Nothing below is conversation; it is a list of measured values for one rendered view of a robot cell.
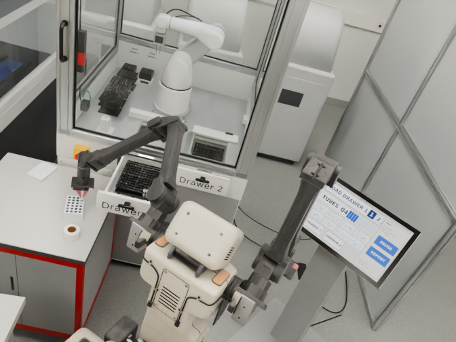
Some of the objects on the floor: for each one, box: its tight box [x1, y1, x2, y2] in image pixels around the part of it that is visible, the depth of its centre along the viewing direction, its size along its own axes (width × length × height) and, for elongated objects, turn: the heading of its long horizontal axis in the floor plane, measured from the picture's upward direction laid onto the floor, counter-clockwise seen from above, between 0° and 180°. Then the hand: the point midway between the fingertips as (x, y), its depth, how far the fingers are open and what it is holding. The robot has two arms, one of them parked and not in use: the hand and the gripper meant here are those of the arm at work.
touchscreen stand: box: [227, 245, 348, 342], centre depth 227 cm, size 50×45×102 cm
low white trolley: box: [0, 153, 117, 339], centre depth 223 cm, size 58×62×76 cm
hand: (81, 195), depth 203 cm, fingers closed, pressing on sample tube
